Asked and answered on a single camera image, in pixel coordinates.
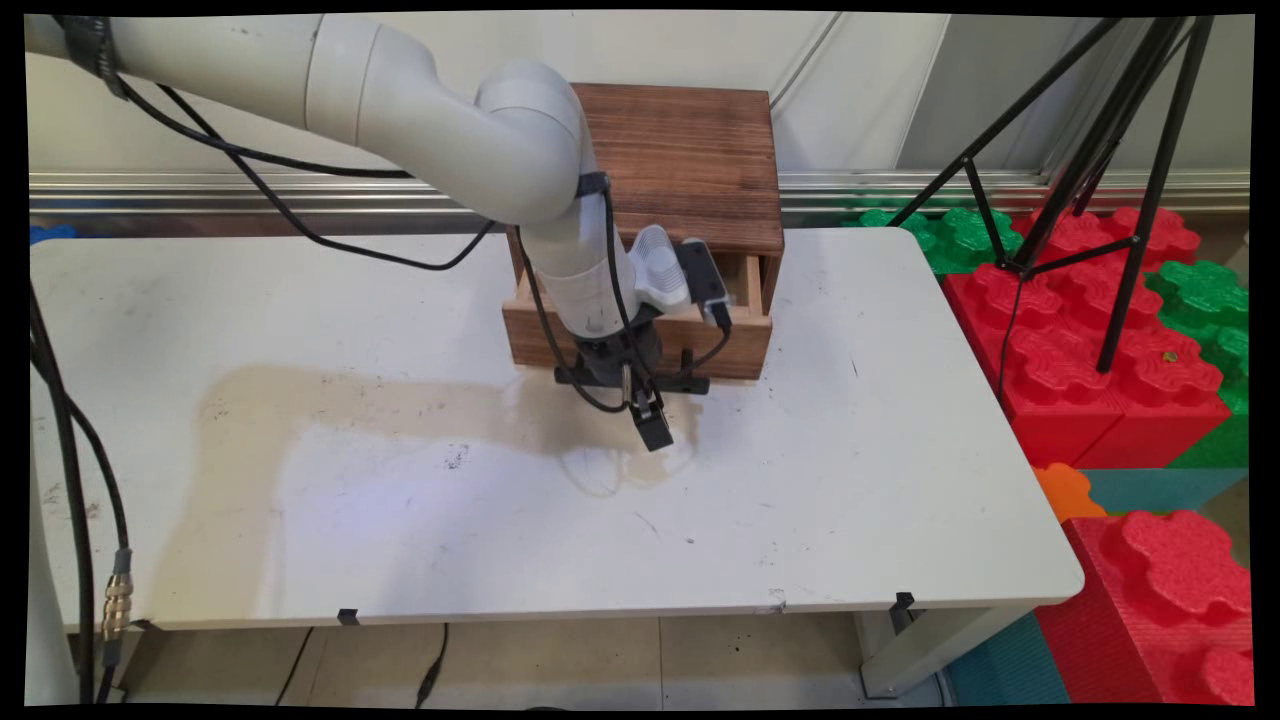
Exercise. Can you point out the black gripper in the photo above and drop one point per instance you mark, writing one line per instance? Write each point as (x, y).
(615, 360)

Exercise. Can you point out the brown wooden drawer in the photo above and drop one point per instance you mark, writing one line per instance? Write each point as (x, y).
(740, 350)

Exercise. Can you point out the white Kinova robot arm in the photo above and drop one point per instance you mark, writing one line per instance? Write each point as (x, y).
(400, 90)

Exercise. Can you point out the brown wooden cabinet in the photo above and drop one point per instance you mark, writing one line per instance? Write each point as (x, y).
(680, 150)

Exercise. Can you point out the black table edge clip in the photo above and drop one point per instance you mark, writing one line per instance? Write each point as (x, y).
(348, 616)
(903, 602)

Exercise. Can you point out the green foam block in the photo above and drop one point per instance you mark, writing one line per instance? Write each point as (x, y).
(1205, 300)
(950, 235)

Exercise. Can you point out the white table leg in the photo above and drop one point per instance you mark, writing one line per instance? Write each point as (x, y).
(930, 645)

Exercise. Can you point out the orange foam block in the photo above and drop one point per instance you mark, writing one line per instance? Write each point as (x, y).
(1065, 492)

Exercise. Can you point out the teal foam mat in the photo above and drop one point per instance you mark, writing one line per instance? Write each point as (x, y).
(1005, 665)
(1170, 488)

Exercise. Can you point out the large red foam block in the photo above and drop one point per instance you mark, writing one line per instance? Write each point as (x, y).
(1080, 350)

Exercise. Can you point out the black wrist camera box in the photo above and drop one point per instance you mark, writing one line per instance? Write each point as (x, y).
(703, 275)

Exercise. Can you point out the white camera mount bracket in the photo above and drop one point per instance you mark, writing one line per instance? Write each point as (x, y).
(658, 265)

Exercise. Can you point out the aluminium wall rail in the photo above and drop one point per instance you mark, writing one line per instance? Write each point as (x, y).
(250, 190)

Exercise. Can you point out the black camera tripod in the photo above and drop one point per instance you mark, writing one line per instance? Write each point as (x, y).
(1120, 130)

